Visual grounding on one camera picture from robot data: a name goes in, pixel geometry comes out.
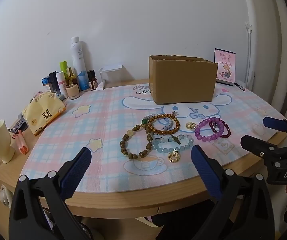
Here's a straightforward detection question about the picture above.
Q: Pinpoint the grey white bead bracelet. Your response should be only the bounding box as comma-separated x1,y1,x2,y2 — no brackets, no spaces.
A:
143,115,175,130

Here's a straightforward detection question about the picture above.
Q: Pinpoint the amber brown bead bracelet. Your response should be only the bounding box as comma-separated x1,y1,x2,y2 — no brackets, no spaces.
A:
147,114,181,136

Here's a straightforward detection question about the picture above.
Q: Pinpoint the blue cosmetic box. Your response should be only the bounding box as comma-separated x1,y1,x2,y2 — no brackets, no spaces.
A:
41,77,52,93

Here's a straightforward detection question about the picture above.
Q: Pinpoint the tall white spray bottle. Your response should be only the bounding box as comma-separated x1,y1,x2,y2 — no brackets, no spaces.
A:
70,36,90,92

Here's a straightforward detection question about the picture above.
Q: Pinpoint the clear plastic container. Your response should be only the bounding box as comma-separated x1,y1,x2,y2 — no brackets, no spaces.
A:
98,64,123,83

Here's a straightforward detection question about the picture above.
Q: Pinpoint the white plastic hook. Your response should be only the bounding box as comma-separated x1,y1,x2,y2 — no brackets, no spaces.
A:
0,184,14,207

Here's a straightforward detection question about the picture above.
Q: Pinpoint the plaid cartoon desk mat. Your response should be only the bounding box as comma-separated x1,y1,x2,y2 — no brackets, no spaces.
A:
20,79,287,193

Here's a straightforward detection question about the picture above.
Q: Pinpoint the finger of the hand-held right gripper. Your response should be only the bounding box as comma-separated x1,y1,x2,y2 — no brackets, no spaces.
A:
263,116,287,144
241,134,287,165

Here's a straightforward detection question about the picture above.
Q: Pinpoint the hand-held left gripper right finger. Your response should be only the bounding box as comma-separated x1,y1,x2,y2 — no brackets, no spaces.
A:
191,144,275,240

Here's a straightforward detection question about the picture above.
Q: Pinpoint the white bottle pink label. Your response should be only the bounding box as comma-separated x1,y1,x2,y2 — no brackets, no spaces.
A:
56,71,67,95

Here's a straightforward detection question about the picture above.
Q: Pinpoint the dark red bead bracelet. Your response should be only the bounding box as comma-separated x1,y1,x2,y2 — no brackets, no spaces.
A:
209,118,231,139

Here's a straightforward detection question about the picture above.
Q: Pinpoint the dark wooden bead bracelet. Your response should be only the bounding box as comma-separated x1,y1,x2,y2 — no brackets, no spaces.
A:
120,120,154,159

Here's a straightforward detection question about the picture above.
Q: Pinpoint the gold cap amber bottle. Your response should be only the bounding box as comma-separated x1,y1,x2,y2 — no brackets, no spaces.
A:
66,67,79,87

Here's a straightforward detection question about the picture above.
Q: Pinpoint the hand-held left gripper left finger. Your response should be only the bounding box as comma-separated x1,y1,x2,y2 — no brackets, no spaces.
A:
8,147,94,240

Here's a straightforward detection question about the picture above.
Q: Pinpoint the gold ring charm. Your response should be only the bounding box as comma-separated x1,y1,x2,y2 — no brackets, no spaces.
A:
168,149,181,163

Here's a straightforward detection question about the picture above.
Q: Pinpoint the yellow tissue pack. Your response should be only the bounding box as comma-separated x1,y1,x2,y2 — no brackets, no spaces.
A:
22,91,67,137

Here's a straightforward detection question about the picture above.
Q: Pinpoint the light blue bead bracelet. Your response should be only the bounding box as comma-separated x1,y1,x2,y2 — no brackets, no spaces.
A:
152,134,195,153

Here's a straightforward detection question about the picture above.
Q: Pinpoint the green cap bottle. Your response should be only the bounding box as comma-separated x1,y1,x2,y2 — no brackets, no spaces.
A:
60,60,70,80

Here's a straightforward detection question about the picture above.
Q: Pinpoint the purple bead bracelet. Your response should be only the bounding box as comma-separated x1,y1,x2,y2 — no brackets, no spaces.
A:
195,117,224,142

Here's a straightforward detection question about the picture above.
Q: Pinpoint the small brown dropper bottle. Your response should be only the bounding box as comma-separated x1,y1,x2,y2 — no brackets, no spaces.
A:
87,69,98,91

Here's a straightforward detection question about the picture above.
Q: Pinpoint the pink cartoon desk calendar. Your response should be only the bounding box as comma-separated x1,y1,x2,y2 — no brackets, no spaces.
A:
216,48,236,85

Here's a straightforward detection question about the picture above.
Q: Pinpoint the brown cardboard box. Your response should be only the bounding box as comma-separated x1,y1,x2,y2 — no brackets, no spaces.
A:
149,54,218,105

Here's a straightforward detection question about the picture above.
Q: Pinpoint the black metal clip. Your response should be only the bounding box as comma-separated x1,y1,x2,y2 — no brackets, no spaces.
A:
8,114,27,133

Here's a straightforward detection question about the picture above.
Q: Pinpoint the cream round jar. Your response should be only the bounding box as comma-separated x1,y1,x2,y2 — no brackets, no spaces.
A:
66,84,80,100

